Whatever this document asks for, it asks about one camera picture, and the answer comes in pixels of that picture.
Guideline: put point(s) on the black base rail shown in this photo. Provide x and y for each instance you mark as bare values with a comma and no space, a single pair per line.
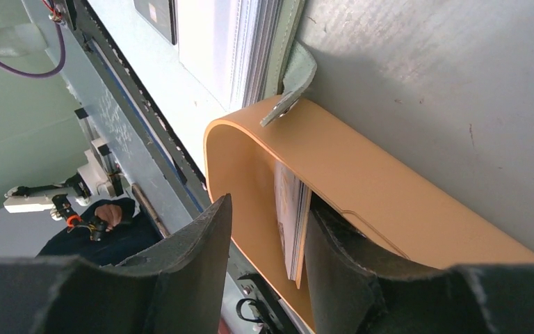
158,165

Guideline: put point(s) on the black VIP card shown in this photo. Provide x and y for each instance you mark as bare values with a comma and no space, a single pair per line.
161,15

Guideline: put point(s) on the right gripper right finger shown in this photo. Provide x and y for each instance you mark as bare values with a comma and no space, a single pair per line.
357,286

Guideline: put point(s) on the operator hand in background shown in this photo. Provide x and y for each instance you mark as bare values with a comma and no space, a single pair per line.
111,214

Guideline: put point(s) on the orange plastic tray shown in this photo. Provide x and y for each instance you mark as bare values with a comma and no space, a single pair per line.
391,204

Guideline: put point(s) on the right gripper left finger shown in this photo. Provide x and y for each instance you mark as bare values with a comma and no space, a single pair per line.
175,286

